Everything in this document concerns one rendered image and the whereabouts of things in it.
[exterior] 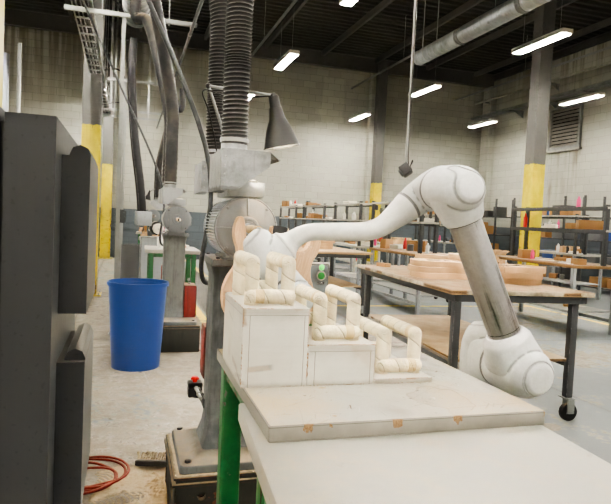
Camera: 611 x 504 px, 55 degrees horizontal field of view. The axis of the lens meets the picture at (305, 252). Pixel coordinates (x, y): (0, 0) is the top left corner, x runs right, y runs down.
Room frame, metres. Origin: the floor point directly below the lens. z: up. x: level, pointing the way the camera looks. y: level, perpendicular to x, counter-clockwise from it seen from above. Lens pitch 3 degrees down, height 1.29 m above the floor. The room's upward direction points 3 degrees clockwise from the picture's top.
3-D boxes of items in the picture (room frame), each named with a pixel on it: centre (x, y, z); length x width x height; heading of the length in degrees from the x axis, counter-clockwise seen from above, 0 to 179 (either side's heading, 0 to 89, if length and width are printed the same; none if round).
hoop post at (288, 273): (1.31, 0.03, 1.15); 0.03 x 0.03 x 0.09
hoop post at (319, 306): (1.33, -0.04, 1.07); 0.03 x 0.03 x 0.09
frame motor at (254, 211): (2.52, 0.28, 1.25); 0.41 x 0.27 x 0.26; 17
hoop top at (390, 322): (1.48, -0.25, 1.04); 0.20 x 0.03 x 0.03; 16
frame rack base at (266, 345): (1.38, 0.09, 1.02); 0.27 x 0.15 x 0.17; 17
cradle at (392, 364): (1.38, -0.24, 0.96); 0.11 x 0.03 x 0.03; 107
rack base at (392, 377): (1.47, -0.20, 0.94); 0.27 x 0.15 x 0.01; 17
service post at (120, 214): (6.17, 1.97, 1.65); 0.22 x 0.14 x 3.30; 17
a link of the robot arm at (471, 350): (2.03, -0.64, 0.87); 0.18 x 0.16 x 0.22; 14
